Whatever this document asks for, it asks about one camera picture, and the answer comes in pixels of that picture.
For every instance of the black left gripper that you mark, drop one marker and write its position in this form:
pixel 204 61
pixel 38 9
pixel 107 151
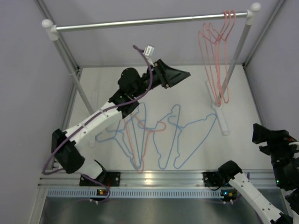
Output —
pixel 167 76

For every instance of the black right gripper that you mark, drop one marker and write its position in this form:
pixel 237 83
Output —
pixel 275 138

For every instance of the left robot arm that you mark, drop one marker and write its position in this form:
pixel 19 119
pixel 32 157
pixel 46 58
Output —
pixel 67 144

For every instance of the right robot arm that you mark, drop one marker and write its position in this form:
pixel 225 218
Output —
pixel 287 178

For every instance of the grey clothes rack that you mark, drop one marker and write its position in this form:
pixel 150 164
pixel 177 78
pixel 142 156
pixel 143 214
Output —
pixel 53 33

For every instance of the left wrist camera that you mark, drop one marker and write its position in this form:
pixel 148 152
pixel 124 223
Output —
pixel 148 51

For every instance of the blue wire hanger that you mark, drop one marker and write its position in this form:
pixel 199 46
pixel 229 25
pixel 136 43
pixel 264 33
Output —
pixel 116 136
pixel 164 139
pixel 190 137
pixel 130 135

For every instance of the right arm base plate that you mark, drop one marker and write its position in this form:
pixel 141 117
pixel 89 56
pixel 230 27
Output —
pixel 213 179

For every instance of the blue wire hanger right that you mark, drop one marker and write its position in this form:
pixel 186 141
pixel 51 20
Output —
pixel 190 137

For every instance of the blue wire hanger far left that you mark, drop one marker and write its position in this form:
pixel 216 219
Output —
pixel 116 136

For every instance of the aluminium mounting rail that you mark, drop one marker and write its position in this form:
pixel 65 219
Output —
pixel 262 179

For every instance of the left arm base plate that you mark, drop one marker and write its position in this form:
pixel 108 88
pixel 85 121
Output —
pixel 110 179

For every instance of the slotted grey cable duct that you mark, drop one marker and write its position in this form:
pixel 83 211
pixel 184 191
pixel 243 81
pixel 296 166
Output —
pixel 140 193

